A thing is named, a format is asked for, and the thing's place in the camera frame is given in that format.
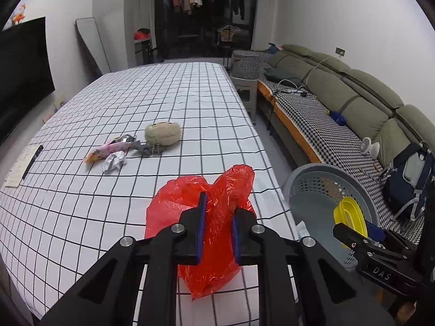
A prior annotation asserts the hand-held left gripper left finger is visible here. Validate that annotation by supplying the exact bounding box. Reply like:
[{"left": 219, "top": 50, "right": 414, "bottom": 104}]
[{"left": 41, "top": 192, "right": 209, "bottom": 326}]

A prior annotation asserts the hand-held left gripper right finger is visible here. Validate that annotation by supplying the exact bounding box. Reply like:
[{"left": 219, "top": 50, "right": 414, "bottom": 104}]
[{"left": 232, "top": 208, "right": 396, "bottom": 326}]

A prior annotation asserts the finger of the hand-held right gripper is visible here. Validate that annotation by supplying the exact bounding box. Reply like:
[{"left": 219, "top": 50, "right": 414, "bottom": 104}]
[
  {"left": 333, "top": 222, "right": 374, "bottom": 250},
  {"left": 365, "top": 222, "right": 388, "bottom": 245}
]

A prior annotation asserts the yellow plastic container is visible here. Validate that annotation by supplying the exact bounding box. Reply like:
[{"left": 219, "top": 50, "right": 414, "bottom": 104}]
[{"left": 333, "top": 196, "right": 368, "bottom": 250}]

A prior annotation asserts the red plastic bag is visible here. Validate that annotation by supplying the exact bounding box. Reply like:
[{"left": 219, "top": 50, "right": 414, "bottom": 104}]
[{"left": 144, "top": 164, "right": 257, "bottom": 300}]

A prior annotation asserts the grey perforated laundry basket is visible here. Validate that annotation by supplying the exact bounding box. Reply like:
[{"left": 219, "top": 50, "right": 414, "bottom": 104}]
[{"left": 281, "top": 163, "right": 379, "bottom": 272}]

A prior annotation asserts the dark blue backpack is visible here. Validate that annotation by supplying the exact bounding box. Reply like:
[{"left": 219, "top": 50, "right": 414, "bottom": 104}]
[{"left": 384, "top": 143, "right": 435, "bottom": 221}]

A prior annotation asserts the small white fan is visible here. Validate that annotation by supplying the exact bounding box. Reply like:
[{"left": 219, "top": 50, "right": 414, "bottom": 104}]
[{"left": 360, "top": 137, "right": 381, "bottom": 159}]

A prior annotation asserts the grey wrapper scrap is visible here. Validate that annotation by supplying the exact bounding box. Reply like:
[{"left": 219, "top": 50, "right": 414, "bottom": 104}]
[{"left": 131, "top": 139, "right": 153, "bottom": 158}]

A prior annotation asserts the crumpled silver foil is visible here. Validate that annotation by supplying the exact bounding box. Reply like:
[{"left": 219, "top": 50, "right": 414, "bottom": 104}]
[{"left": 103, "top": 150, "right": 127, "bottom": 174}]

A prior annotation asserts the pink snack wrapper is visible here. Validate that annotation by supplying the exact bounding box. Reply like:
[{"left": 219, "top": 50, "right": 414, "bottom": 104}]
[{"left": 84, "top": 135, "right": 136, "bottom": 163}]

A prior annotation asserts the olive green sofa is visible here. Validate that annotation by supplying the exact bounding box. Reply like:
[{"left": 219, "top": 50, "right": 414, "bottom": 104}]
[{"left": 256, "top": 44, "right": 435, "bottom": 242}]

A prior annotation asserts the grey side table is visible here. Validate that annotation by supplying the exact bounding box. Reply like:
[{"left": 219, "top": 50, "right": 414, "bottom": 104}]
[{"left": 231, "top": 76, "right": 259, "bottom": 120}]

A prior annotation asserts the black power strip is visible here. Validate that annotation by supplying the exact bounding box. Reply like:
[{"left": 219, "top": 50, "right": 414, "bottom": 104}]
[{"left": 274, "top": 88, "right": 308, "bottom": 98}]

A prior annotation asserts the dark grey cushion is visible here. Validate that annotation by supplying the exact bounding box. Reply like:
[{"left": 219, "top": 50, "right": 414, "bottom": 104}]
[{"left": 263, "top": 67, "right": 297, "bottom": 83}]

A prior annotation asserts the houndstooth stool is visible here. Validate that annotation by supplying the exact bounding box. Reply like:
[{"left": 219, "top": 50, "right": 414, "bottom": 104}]
[{"left": 231, "top": 50, "right": 262, "bottom": 79}]

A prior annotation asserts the black pen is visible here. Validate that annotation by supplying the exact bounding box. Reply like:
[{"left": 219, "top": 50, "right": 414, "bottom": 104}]
[{"left": 21, "top": 145, "right": 44, "bottom": 180}]

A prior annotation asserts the white paper sheet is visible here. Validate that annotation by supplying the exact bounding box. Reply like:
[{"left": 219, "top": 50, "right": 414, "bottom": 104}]
[{"left": 5, "top": 144, "right": 41, "bottom": 188}]

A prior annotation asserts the leaning frameless mirror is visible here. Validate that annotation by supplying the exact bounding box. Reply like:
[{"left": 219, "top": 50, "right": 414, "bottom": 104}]
[{"left": 75, "top": 17, "right": 112, "bottom": 77}]

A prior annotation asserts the black television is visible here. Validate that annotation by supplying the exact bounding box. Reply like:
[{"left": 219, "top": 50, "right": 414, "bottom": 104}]
[{"left": 0, "top": 16, "right": 56, "bottom": 143}]

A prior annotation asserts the orange and white plush toy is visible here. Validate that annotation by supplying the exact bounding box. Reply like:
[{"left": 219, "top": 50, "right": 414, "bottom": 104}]
[{"left": 12, "top": 3, "right": 27, "bottom": 25}]

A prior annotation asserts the beige plush pouch with chain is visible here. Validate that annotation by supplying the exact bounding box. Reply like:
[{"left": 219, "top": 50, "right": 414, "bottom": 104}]
[{"left": 144, "top": 120, "right": 182, "bottom": 157}]

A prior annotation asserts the white cable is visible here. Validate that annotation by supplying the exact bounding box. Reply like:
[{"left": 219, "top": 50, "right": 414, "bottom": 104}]
[{"left": 279, "top": 56, "right": 332, "bottom": 90}]

